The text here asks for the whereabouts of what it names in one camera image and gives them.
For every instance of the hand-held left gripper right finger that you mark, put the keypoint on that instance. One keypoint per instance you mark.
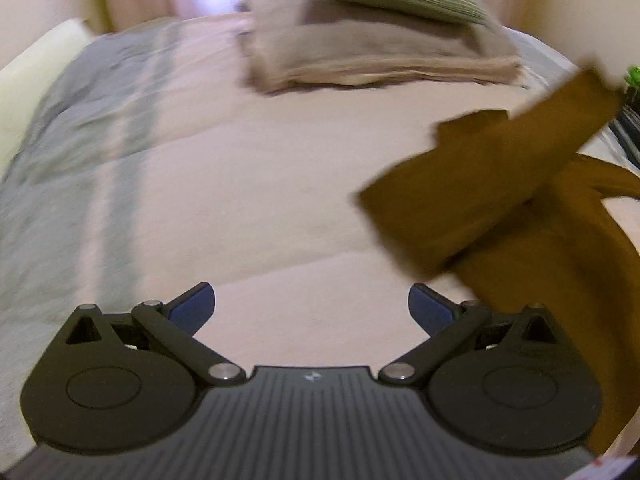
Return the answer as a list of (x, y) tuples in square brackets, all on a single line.
[(430, 310)]

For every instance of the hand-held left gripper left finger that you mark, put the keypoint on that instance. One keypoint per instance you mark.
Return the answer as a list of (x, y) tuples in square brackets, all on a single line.
[(192, 310)]

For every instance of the brown garment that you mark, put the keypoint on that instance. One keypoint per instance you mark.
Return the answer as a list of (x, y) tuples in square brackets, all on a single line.
[(475, 185)]

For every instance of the grey and pink bedspread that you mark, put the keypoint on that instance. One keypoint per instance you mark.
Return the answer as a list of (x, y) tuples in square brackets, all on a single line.
[(225, 185)]

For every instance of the beige pillow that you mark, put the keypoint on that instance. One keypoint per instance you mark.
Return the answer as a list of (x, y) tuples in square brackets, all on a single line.
[(380, 55)]

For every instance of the stack of dark clothes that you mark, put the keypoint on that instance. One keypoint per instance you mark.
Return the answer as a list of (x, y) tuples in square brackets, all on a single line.
[(630, 132)]

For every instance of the white quilted pillow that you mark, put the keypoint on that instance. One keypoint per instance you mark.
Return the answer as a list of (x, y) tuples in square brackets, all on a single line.
[(25, 95)]

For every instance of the bright green item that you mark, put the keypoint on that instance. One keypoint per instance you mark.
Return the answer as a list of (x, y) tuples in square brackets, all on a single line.
[(634, 77)]

